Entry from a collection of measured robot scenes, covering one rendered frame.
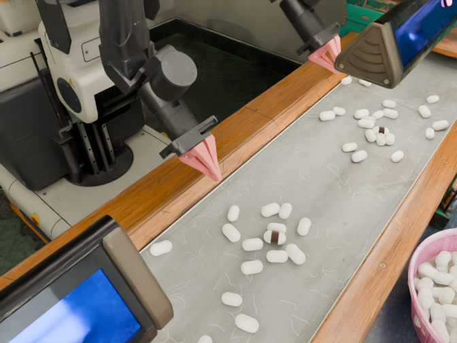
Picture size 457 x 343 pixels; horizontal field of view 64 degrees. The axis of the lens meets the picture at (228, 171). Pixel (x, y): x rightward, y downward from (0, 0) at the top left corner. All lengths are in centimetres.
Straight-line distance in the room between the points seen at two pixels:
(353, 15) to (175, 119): 88
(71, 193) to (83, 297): 126
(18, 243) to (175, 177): 115
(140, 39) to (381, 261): 51
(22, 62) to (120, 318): 110
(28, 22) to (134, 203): 77
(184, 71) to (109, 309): 42
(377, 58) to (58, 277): 39
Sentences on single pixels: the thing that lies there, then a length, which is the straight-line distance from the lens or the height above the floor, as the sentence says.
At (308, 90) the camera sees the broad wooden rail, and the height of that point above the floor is 76.
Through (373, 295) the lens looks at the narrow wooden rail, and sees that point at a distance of 61.
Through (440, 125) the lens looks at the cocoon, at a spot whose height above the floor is 76.
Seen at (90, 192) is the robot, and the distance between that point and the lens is 144.
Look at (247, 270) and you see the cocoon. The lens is 60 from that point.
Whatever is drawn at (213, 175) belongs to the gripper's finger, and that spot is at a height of 82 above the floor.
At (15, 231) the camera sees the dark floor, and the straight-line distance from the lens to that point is 183.
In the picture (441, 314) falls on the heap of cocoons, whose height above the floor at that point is 75.
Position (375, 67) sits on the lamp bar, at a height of 106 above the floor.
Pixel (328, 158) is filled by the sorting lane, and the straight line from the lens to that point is 82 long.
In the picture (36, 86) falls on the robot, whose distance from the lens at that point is 131.
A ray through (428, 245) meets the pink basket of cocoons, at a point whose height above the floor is 76.
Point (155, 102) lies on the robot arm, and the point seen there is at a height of 93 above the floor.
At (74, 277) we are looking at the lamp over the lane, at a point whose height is 110.
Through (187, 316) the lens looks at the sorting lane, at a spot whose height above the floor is 74.
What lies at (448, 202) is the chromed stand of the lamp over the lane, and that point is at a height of 74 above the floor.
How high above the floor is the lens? 127
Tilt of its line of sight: 44 degrees down
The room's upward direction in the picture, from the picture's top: straight up
